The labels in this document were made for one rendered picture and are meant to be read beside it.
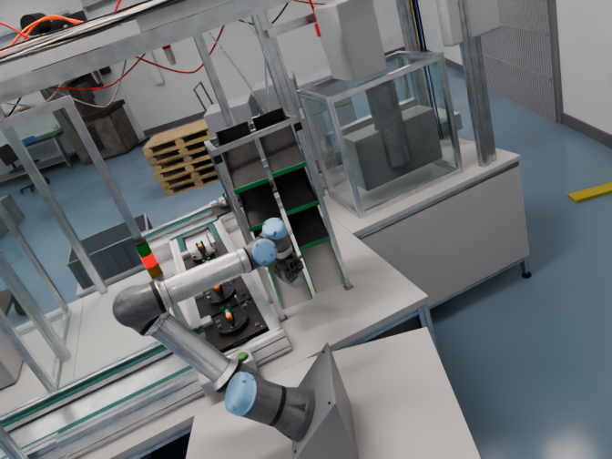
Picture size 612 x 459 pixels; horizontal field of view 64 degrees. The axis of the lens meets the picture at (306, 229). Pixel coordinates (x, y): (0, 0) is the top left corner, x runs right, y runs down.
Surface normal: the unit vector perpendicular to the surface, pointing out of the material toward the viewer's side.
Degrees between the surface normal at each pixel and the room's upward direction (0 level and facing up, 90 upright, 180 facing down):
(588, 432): 0
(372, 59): 90
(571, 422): 0
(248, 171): 25
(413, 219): 90
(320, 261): 45
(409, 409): 0
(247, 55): 90
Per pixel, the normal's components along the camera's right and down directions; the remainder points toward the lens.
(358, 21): 0.34, 0.33
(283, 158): -0.19, -0.60
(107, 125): -0.08, 0.48
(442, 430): -0.29, -0.85
